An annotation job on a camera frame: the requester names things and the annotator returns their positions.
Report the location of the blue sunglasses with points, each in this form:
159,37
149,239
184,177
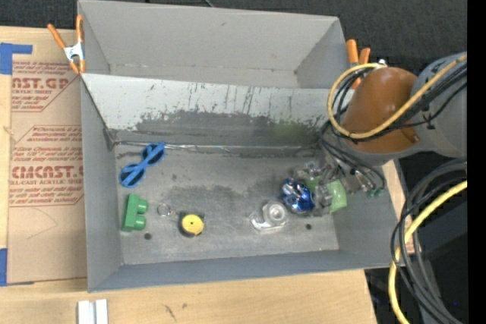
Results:
141,166

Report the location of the light green soft block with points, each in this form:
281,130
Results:
338,195

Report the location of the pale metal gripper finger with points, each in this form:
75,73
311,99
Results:
322,199
313,170

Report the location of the shiny blue and white toy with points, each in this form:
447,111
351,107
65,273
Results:
298,197

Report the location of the grey metal bin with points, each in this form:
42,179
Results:
228,117

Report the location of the yellow tape measure with keyring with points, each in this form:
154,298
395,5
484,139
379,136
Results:
191,224

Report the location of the brown cardboard board, red print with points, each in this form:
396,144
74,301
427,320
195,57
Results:
41,163

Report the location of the clear plastic tape dispenser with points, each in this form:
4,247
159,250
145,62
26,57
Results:
270,216

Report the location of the green toy building block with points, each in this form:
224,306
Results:
131,210

